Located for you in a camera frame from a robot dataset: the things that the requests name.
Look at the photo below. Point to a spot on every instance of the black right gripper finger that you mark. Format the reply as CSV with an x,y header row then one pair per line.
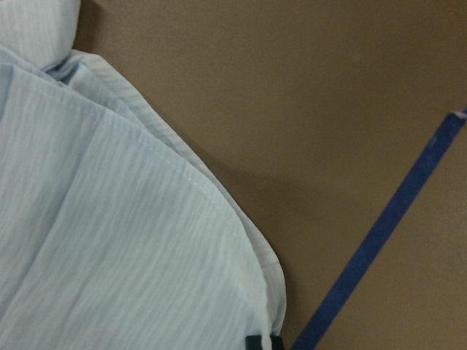
x,y
254,342

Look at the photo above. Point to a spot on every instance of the light blue button shirt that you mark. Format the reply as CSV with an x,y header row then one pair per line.
x,y
114,234

